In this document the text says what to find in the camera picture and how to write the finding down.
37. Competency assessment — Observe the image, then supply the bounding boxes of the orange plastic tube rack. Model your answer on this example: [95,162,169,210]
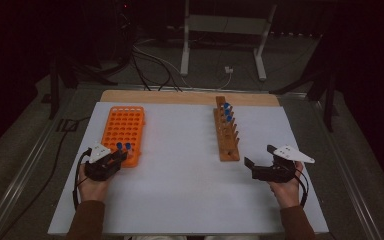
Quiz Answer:
[100,105,146,169]

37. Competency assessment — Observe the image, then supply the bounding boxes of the white metal stand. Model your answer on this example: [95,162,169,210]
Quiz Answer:
[179,0,278,82]

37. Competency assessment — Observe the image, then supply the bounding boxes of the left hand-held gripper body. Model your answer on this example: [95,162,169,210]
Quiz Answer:
[84,142,123,183]

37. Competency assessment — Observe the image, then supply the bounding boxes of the aluminium frame rail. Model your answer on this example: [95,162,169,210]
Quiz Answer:
[0,84,84,240]
[308,94,384,240]

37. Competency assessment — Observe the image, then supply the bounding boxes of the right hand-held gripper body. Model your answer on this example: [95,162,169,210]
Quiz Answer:
[251,144,316,184]

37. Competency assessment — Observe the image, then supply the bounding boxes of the black floor cables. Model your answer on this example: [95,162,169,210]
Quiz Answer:
[130,41,184,93]

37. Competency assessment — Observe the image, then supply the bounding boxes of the person's right hand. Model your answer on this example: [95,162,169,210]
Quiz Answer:
[268,161,305,210]

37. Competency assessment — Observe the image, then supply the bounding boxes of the wooden tube rack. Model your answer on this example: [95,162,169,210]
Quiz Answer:
[213,95,241,163]

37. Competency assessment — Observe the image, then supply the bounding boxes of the person's left hand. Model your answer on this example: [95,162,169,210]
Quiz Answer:
[77,163,112,204]

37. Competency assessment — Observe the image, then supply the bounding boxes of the black stand legs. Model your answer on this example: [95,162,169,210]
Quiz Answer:
[269,34,339,133]
[46,54,131,120]

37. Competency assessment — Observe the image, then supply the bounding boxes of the black floor bracket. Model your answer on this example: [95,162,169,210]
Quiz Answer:
[56,118,80,133]

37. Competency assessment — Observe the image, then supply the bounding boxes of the white floor cable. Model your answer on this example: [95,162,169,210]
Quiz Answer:
[134,38,233,90]

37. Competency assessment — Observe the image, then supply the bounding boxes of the hand-held gripper black cable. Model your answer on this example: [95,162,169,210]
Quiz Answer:
[72,148,93,211]
[293,168,310,208]

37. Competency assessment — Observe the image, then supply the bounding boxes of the right hand-held gripper black cable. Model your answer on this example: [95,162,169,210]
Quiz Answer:
[293,168,310,208]

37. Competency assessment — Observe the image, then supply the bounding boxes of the white table board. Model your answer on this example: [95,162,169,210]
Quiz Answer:
[47,101,330,236]

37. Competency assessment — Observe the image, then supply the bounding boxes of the black power strip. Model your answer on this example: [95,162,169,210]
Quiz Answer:
[269,30,325,39]

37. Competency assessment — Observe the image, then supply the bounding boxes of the left hand-held gripper black cable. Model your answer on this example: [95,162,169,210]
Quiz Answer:
[72,148,93,211]

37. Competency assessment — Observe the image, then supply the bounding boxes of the long black floor cable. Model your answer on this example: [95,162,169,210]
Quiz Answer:
[0,115,92,240]

